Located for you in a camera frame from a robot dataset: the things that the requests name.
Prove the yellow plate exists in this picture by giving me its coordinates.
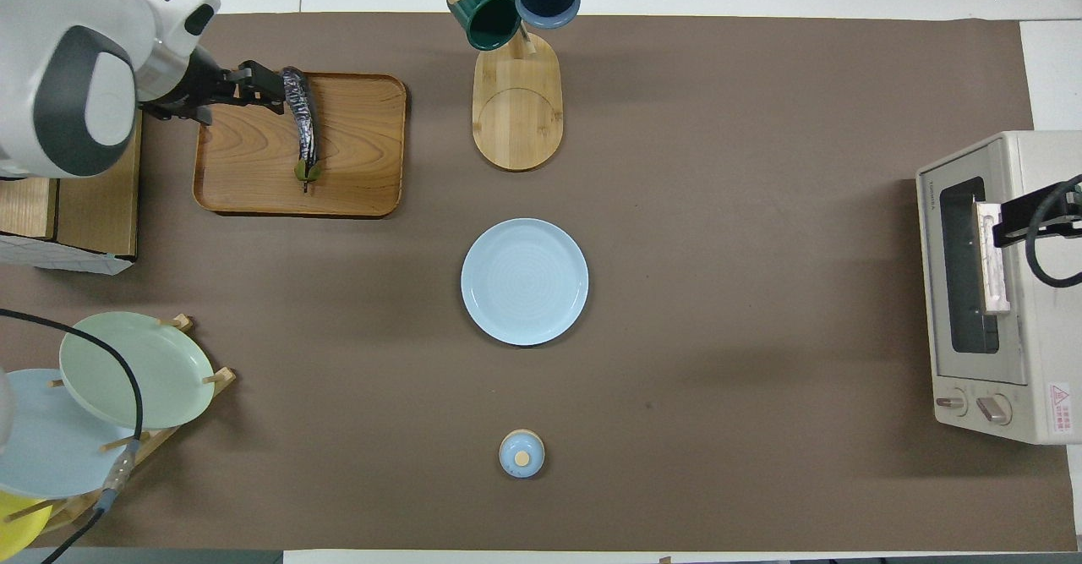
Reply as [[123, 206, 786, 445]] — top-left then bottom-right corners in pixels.
[[0, 490, 54, 561]]

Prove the small blue lidded jar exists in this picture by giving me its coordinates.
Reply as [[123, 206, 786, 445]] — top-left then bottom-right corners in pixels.
[[498, 429, 547, 479]]

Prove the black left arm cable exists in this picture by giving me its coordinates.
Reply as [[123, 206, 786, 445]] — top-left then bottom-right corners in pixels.
[[0, 309, 145, 564]]

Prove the rectangular wooden tray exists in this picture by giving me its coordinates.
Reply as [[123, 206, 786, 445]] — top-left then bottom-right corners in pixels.
[[193, 71, 408, 219]]

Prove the cream toaster oven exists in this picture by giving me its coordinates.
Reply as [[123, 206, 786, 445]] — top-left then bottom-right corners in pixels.
[[916, 130, 1082, 446]]

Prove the wooden mug tree stand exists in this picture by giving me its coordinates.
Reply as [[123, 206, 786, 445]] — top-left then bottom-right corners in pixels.
[[448, 0, 584, 172]]

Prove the dark purple eggplant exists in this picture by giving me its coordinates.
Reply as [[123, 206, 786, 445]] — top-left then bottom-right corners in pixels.
[[280, 66, 323, 194]]

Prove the dark green mug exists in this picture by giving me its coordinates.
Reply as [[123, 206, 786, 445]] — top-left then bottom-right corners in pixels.
[[446, 0, 523, 52]]

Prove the light blue plate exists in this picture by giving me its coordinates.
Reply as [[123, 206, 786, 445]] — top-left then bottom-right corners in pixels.
[[461, 218, 590, 348], [0, 368, 141, 500]]

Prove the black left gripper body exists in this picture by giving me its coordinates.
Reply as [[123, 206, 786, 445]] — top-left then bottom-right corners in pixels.
[[137, 47, 248, 125]]

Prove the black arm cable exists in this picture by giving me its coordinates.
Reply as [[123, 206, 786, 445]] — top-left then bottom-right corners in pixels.
[[0, 309, 145, 564], [1025, 173, 1082, 289]]

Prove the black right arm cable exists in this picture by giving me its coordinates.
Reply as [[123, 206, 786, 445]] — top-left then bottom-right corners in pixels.
[[1025, 173, 1082, 289]]

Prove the wooden plate rack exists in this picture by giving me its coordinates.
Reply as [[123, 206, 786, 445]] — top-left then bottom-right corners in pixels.
[[0, 314, 238, 536]]

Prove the brown table mat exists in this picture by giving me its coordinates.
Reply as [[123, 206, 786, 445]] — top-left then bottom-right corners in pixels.
[[0, 13, 1079, 553]]

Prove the pale green plate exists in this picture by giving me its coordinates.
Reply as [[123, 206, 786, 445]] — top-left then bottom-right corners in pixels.
[[59, 311, 216, 430]]

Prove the oven door with white handle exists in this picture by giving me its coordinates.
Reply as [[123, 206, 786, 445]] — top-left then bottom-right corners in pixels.
[[918, 145, 1029, 386]]

